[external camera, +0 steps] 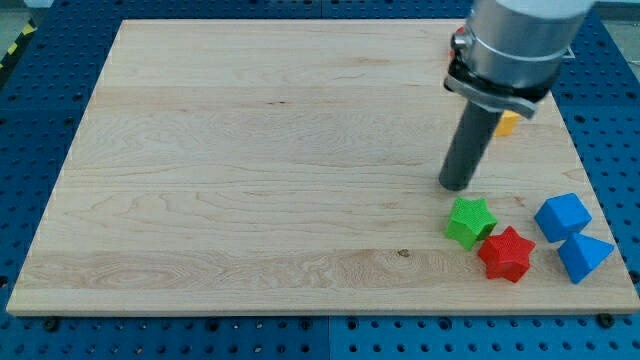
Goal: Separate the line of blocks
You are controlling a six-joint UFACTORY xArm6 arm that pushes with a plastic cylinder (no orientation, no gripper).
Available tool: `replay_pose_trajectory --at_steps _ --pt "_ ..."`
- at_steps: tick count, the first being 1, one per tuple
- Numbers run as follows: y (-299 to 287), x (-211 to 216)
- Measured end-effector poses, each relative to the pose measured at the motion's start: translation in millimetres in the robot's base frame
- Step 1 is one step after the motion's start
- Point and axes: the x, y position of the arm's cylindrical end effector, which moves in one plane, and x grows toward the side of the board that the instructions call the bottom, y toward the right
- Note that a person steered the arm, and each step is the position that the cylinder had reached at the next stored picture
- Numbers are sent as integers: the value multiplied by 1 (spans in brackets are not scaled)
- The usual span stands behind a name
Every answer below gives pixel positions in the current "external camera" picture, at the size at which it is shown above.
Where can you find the blue triangle block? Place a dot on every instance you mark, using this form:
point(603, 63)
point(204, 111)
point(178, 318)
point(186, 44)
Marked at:
point(581, 255)

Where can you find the black and silver flange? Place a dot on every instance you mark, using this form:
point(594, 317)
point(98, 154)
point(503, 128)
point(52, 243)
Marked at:
point(460, 79)

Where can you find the red block behind arm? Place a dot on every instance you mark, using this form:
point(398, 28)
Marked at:
point(457, 42)

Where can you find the yellow block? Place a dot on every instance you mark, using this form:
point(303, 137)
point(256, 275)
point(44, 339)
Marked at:
point(507, 123)

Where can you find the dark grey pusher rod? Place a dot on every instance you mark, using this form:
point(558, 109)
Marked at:
point(472, 136)

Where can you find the blue cube block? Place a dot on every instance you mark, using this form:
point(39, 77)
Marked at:
point(562, 215)

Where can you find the red star block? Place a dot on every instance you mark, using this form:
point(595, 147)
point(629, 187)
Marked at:
point(506, 255)

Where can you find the green star block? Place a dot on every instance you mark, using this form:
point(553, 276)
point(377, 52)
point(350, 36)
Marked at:
point(469, 222)

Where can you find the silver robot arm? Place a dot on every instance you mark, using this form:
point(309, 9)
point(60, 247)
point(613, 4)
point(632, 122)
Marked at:
point(506, 56)

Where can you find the wooden board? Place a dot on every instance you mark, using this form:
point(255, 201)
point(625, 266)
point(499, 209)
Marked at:
point(274, 167)

